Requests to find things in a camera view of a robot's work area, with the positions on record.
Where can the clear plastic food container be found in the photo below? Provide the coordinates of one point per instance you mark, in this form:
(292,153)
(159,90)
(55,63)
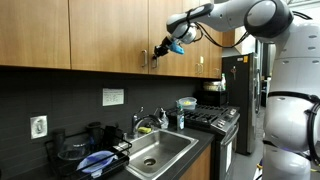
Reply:
(187,103)

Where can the blue plate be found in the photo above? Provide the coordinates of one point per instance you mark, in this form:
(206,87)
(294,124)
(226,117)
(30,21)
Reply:
(96,161)

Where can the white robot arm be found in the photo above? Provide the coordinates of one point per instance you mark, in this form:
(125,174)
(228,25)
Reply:
(263,19)

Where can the green spray bottle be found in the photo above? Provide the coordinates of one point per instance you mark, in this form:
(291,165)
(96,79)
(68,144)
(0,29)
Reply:
(223,82)

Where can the black refrigerator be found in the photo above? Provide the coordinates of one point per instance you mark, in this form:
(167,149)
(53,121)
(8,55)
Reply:
(242,75)

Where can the black tall cup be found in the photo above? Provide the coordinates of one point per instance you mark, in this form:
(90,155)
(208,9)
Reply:
(58,139)

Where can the white paper note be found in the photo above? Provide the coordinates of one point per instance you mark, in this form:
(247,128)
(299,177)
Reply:
(112,97)

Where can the dish soap bottle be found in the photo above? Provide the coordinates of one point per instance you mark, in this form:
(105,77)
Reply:
(180,118)

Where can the black microwave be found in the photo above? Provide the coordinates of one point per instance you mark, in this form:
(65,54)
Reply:
(213,98)

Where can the wall outlet plate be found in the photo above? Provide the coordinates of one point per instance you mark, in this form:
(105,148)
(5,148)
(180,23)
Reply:
(38,126)

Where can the clear soap dispenser bottle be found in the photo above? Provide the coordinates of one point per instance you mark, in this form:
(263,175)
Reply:
(164,119)

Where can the black round mug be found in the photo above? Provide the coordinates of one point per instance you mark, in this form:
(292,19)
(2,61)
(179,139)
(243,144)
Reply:
(94,131)

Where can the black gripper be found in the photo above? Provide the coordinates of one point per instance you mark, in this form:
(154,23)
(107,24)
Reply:
(163,48)

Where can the chrome kitchen faucet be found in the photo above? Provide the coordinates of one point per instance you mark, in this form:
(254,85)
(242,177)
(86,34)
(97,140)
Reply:
(136,121)

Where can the yellow sponge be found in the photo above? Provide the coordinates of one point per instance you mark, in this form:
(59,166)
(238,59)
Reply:
(144,130)

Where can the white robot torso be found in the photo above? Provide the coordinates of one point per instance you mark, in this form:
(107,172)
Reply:
(291,122)

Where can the neighbouring upper cabinet door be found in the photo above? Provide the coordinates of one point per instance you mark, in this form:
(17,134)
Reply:
(108,35)

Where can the glass bowl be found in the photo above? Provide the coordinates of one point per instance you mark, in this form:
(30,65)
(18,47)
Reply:
(72,151)

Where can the far right upper cabinet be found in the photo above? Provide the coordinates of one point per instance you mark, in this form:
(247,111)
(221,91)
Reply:
(210,52)

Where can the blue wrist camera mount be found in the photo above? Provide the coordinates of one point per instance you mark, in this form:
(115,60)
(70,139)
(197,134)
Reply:
(174,47)

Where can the left lower cabinet door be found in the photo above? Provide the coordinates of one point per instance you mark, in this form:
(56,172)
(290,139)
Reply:
(199,169)

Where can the black dish rack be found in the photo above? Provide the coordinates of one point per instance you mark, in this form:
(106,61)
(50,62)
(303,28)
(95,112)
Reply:
(67,170)

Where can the silver door handle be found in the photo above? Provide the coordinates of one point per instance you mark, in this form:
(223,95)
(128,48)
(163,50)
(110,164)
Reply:
(154,61)

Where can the neighbouring door handle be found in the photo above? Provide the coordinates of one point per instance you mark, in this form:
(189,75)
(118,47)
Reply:
(145,56)

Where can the stainless steel sink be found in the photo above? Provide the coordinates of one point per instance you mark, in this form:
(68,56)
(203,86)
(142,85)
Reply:
(153,154)

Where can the far left upper cabinet door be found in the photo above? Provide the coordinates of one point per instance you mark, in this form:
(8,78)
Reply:
(35,33)

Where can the wooden cabinet door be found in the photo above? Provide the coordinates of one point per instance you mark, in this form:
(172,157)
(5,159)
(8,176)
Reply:
(169,56)

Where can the stainless gas stove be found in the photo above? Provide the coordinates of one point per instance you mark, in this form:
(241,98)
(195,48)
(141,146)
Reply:
(222,122)

